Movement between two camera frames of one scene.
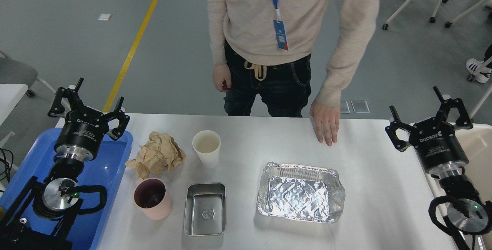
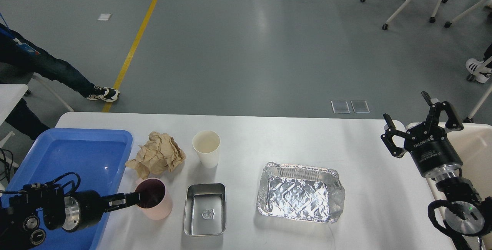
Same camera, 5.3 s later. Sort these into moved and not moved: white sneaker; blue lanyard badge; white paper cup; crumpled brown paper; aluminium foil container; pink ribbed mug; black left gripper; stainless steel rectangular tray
Moved: black left gripper; blue lanyard badge
Not moved: crumpled brown paper; pink ribbed mug; stainless steel rectangular tray; aluminium foil container; white paper cup; white sneaker
